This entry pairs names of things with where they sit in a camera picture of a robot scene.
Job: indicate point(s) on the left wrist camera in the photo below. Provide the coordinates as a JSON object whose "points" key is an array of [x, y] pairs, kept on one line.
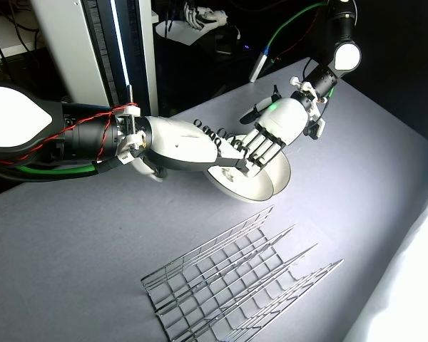
{"points": [[315, 129]]}

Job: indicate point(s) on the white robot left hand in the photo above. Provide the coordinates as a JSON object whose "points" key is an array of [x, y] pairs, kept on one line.
{"points": [[285, 117]]}

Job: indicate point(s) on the spare white robot hand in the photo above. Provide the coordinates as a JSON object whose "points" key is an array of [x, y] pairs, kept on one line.
{"points": [[214, 16]]}

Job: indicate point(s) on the white robot column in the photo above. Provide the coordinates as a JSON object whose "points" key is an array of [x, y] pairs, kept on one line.
{"points": [[75, 42]]}

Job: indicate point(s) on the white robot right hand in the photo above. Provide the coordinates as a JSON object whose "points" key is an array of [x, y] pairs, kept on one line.
{"points": [[182, 142]]}

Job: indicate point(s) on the white paper sheet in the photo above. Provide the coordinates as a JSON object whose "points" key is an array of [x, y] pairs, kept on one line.
{"points": [[178, 32]]}

